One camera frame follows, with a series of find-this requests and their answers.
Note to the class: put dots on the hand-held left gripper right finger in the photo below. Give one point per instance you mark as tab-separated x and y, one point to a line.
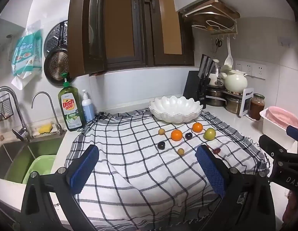
211	170

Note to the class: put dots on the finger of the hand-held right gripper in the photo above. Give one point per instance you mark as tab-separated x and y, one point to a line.
271	145
294	132

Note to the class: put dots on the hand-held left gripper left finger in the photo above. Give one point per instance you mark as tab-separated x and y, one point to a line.
84	170

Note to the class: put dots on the dark plum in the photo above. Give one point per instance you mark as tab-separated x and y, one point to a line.
188	136
161	145

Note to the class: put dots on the orange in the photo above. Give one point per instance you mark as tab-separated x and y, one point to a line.
197	127
176	135

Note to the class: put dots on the white scalloped bowl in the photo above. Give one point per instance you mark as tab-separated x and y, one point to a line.
175	108

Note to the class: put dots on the person's right hand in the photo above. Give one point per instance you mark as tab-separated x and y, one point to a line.
294	207

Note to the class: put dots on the white plastic bin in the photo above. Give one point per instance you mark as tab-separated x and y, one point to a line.
274	134

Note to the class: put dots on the red grape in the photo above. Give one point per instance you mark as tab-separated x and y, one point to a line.
216	150

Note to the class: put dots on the pink colander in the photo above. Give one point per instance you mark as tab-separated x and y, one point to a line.
278	116

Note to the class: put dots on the small yellow-brown fruit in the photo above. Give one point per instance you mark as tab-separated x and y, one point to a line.
161	131
180	151

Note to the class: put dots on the green apple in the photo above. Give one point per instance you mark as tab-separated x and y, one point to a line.
209	134

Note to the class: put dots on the glass jar of sauce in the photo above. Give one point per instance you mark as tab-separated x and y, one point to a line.
257	108

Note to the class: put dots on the green plastic basin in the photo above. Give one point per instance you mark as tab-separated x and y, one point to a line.
40	166

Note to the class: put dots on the small steel faucet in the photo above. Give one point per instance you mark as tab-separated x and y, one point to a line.
59	127

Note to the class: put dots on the black white checked cloth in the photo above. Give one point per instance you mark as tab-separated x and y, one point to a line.
139	173

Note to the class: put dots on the small steel pot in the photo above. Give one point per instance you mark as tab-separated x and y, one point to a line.
233	104

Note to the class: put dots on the yellow sponge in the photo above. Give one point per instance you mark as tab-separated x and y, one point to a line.
45	128

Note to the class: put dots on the white board stand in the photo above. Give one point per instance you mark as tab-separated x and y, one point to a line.
249	92

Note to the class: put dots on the blue pump bottle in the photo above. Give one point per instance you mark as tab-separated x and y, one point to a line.
87	110

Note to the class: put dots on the green dish soap bottle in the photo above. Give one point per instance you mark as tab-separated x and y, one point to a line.
71	110

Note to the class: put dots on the large steel faucet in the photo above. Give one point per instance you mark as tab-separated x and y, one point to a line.
23	132

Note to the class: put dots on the wide steel pot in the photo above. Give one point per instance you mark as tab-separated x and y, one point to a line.
215	98

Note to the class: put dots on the white ceramic pot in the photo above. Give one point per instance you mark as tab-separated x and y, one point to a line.
235	81

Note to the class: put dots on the steel sink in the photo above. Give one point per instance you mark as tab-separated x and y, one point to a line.
9	158

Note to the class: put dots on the black knife block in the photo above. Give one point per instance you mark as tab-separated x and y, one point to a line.
191	86

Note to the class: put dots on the tall steel pot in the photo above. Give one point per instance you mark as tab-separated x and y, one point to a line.
215	77

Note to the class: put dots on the white ladle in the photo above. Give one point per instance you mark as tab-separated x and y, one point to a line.
228	61

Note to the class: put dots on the dark frying pan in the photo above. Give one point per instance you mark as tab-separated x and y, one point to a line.
55	63

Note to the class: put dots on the black scissors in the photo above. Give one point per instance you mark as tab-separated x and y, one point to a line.
218	43

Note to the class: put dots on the hanging plastic bag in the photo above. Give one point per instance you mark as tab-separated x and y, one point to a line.
26	53

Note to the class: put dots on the round steel steamer plate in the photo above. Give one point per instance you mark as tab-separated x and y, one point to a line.
55	36

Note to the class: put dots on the wooden cutting board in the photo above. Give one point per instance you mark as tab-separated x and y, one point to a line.
211	14

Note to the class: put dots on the white wall socket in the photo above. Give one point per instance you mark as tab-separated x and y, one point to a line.
238	67
248	68
259	71

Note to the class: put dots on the dark brown window frame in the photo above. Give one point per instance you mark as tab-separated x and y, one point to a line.
79	28

